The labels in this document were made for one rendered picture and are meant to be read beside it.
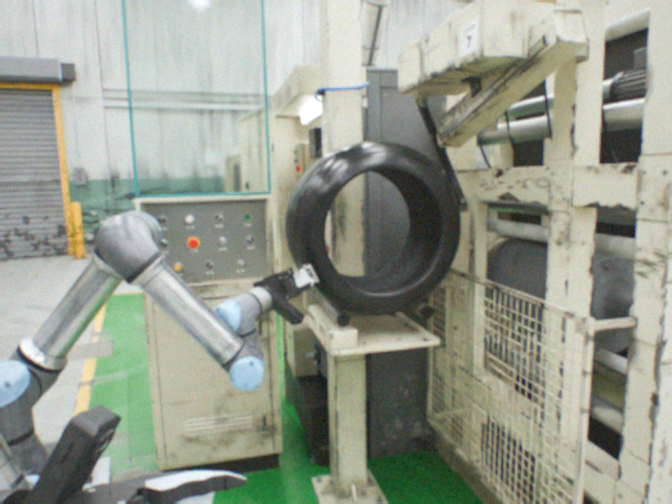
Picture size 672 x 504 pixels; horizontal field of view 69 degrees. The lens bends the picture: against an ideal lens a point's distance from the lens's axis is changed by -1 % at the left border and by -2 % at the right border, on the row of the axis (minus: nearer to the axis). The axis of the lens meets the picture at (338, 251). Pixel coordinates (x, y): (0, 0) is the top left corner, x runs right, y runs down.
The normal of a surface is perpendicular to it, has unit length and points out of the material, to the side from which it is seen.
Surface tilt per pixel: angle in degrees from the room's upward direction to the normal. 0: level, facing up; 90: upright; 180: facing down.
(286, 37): 90
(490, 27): 90
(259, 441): 90
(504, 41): 90
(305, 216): 80
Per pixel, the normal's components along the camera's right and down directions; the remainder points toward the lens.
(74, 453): -0.09, -0.01
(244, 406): 0.25, 0.14
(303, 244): -0.54, 0.22
